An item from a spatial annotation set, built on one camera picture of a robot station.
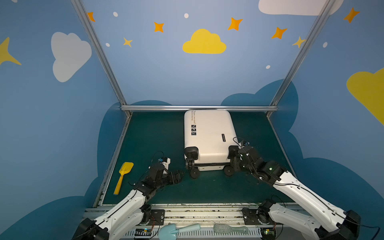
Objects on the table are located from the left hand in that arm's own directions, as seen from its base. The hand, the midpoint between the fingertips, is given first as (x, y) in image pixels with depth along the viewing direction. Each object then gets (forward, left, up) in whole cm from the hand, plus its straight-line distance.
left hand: (179, 173), depth 84 cm
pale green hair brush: (-26, -24, -3) cm, 35 cm away
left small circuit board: (-28, +16, -8) cm, 33 cm away
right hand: (+4, -31, +11) cm, 33 cm away
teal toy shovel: (-27, +3, -5) cm, 28 cm away
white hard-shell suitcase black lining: (+18, -19, +15) cm, 30 cm away
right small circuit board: (-27, -46, -8) cm, 54 cm away
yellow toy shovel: (+5, +33, -4) cm, 34 cm away
